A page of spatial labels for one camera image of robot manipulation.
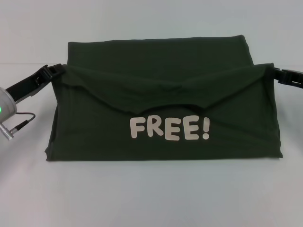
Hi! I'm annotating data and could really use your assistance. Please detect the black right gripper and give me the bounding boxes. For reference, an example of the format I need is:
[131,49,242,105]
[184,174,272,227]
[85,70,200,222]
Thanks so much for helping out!
[271,67,303,90]

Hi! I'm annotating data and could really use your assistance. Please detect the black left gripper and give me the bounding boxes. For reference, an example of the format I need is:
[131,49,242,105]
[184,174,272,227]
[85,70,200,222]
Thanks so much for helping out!
[4,63,67,104]

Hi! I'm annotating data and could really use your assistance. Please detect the dark green t-shirt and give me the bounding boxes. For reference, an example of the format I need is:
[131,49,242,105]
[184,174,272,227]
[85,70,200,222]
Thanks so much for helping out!
[44,35,284,164]

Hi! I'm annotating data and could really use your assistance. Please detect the silver connector peg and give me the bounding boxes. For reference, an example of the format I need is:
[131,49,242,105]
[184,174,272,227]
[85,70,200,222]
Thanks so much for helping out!
[0,122,15,140]

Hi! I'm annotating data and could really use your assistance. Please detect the thin dark gripper cable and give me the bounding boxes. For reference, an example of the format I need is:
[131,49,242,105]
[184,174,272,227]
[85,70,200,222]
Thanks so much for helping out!
[9,112,36,131]

